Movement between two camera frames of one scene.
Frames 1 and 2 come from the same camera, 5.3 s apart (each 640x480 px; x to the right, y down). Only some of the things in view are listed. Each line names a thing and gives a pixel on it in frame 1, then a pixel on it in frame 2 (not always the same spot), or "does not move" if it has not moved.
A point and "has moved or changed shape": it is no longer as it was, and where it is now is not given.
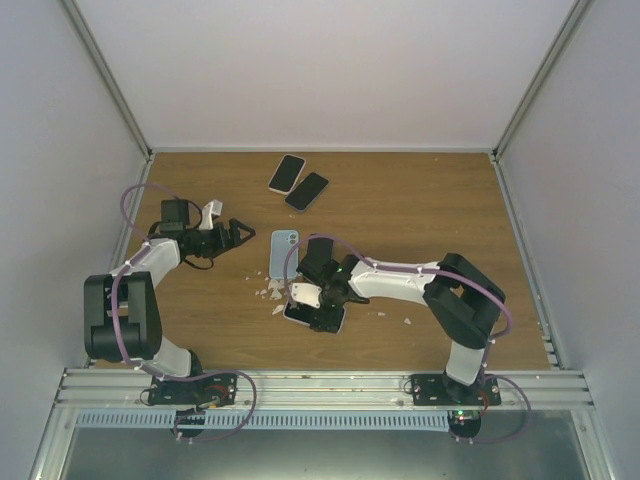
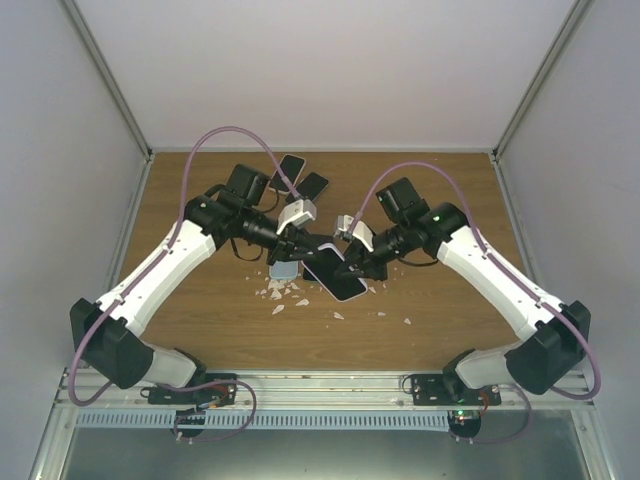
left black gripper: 225,244 -> 289,249
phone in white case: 286,174 does not move
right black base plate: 434,389 does not move
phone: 302,314 has moved or changed shape
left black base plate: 204,391 does not move
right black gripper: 322,322 -> 361,259
